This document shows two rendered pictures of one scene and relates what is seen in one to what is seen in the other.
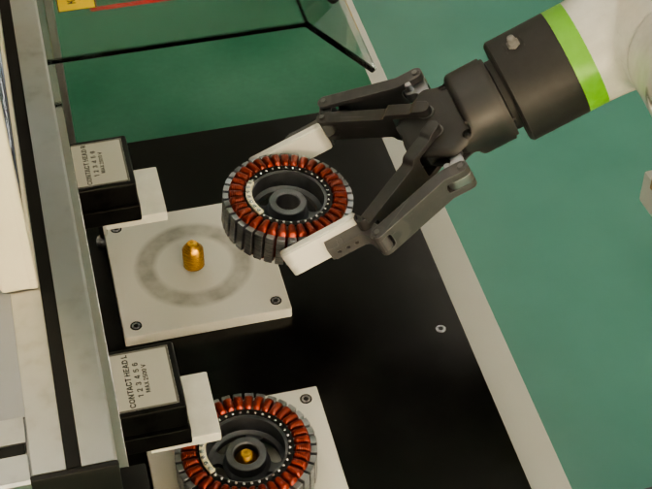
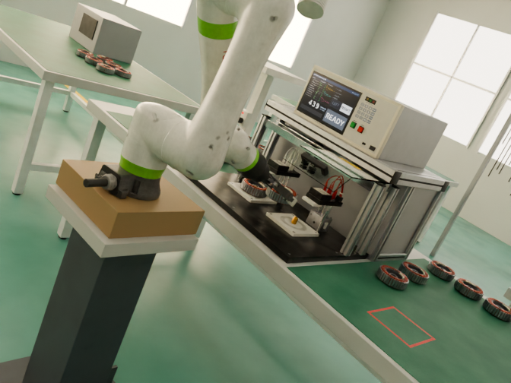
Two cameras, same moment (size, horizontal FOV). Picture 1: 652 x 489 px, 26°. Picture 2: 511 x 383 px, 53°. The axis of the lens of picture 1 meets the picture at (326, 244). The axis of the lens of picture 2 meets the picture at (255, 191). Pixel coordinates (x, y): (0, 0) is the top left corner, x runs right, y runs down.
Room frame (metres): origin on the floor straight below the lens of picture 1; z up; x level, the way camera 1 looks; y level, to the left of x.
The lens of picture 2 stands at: (2.26, -1.04, 1.36)
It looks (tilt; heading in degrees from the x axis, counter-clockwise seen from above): 17 degrees down; 145
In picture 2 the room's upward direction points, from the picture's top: 24 degrees clockwise
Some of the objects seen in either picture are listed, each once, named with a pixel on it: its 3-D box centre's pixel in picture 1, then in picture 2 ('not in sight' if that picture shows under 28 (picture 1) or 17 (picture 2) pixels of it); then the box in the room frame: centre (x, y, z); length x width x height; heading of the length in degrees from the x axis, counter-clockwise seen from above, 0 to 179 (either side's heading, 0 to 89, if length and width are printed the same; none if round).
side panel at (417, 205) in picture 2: not in sight; (406, 224); (1.01, 0.56, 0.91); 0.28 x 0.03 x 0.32; 104
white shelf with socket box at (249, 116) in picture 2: not in sight; (252, 102); (-0.23, 0.44, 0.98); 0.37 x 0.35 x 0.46; 14
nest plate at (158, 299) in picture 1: (194, 268); (293, 224); (0.91, 0.12, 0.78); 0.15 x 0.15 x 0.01; 14
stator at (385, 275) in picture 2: not in sight; (392, 276); (1.19, 0.40, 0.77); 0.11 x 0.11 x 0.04
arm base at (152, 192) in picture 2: not in sight; (122, 178); (1.00, -0.58, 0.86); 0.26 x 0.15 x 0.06; 117
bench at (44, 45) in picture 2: not in sight; (60, 96); (-1.56, -0.29, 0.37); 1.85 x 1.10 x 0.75; 14
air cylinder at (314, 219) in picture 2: not in sight; (318, 220); (0.87, 0.26, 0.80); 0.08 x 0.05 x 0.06; 14
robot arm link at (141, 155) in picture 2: not in sight; (154, 140); (0.99, -0.52, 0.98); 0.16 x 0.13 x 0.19; 30
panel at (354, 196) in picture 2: not in sight; (326, 180); (0.73, 0.34, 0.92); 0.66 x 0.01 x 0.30; 14
